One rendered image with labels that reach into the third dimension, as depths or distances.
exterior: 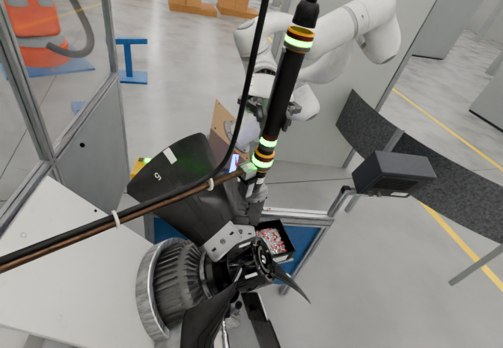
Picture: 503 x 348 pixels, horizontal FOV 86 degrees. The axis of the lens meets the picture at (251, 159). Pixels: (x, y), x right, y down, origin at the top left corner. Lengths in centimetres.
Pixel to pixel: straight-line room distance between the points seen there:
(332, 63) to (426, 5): 173
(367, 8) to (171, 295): 85
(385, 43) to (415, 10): 174
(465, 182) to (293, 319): 147
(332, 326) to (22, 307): 182
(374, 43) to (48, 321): 101
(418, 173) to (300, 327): 125
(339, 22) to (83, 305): 84
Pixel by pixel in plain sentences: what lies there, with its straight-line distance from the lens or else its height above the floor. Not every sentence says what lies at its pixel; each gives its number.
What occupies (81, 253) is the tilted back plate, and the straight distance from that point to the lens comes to 68.
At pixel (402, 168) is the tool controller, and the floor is 124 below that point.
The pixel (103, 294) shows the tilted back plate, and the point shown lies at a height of 120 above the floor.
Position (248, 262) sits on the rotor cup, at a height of 125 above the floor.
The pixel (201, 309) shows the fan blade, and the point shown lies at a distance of 44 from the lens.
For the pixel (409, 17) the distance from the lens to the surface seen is 269.
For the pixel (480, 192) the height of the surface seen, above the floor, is 84.
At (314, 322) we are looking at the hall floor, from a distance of 209.
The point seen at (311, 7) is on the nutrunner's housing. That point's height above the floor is 176.
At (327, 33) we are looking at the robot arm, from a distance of 77.
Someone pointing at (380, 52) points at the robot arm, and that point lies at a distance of 97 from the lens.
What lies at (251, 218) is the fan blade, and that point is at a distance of 82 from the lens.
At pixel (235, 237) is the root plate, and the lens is 69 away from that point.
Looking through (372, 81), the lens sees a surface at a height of 104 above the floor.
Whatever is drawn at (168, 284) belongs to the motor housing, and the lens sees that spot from 73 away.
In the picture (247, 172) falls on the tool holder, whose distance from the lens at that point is 54.
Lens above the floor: 182
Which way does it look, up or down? 39 degrees down
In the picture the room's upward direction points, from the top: 15 degrees clockwise
